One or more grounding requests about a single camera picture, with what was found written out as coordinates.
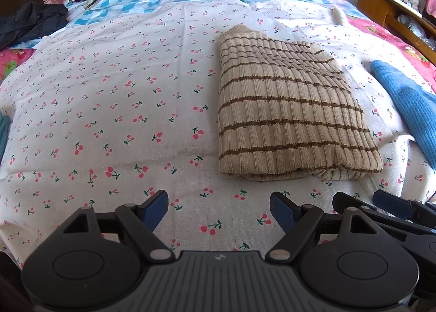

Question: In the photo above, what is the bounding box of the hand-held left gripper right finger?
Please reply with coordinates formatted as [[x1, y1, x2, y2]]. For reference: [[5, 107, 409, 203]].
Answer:
[[266, 192, 385, 262]]

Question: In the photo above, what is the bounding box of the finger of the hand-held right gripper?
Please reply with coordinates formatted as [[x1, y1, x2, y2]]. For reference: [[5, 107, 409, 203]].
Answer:
[[333, 192, 436, 241], [373, 190, 436, 227]]

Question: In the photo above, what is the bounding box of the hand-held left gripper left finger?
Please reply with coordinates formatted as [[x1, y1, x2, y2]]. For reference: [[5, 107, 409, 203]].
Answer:
[[56, 190, 175, 262]]

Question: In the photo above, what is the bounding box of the beige brown striped sweater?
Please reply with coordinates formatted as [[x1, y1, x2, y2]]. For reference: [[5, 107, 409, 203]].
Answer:
[[218, 25, 384, 181]]

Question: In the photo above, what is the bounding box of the blue knit sweater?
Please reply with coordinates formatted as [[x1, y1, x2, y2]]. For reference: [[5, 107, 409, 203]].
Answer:
[[370, 60, 436, 156]]

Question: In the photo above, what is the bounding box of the white cherry print sheet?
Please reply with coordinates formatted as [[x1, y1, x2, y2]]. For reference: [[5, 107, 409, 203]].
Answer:
[[0, 0, 436, 258]]

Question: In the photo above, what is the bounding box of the pink strawberry print sheet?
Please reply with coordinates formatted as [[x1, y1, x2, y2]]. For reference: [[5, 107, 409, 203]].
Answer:
[[0, 14, 436, 95]]

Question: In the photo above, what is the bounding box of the wooden bedside shelf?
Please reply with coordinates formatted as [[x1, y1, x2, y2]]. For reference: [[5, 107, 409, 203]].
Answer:
[[357, 0, 436, 60]]

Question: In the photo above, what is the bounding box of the dark navy jacket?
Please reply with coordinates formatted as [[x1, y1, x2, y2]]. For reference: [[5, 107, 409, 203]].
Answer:
[[0, 1, 69, 50]]

